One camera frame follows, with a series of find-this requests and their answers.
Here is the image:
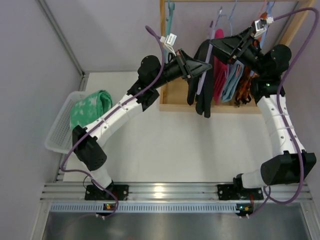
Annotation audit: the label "lilac hanger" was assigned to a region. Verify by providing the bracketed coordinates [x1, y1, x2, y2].
[196, 6, 223, 95]

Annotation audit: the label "black trousers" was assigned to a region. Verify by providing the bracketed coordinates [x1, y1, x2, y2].
[186, 53, 215, 118]

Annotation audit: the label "teal hanger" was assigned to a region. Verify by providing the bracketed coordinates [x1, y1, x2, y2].
[166, 0, 175, 36]

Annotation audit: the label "green trousers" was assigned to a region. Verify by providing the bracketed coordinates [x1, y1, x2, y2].
[69, 90, 113, 130]

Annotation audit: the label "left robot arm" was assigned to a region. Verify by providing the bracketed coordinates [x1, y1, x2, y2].
[71, 49, 212, 193]

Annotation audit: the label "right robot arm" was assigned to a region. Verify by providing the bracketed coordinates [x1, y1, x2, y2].
[210, 27, 317, 205]

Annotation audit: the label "pink trousers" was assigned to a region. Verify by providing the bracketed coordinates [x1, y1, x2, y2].
[212, 28, 230, 106]

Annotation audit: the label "light blue trousers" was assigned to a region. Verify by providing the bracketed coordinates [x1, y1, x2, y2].
[221, 60, 245, 103]

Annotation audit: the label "orange patterned trousers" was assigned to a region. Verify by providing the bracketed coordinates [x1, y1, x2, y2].
[233, 12, 270, 108]

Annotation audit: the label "wooden clothes rack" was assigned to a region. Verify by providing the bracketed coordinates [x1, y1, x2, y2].
[159, 0, 316, 114]

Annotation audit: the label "white plastic basket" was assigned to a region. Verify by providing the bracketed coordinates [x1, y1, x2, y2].
[44, 91, 92, 154]

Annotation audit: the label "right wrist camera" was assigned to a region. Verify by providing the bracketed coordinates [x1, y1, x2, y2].
[252, 16, 274, 39]

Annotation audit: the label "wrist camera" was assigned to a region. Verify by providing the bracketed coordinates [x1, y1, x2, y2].
[252, 16, 274, 39]
[160, 33, 177, 55]

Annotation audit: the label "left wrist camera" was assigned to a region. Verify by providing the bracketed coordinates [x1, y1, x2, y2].
[160, 33, 177, 55]

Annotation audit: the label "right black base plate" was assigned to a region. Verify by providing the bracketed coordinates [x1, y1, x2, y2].
[217, 183, 264, 201]

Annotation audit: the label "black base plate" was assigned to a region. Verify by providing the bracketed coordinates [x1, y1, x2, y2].
[84, 184, 129, 201]
[217, 183, 264, 201]

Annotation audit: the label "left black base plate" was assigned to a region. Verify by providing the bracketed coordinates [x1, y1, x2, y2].
[84, 184, 129, 201]

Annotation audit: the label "aluminium mounting rail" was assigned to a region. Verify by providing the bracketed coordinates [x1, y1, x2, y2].
[39, 181, 313, 202]

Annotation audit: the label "grey slotted cable duct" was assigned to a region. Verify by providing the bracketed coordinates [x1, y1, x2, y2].
[50, 202, 252, 214]

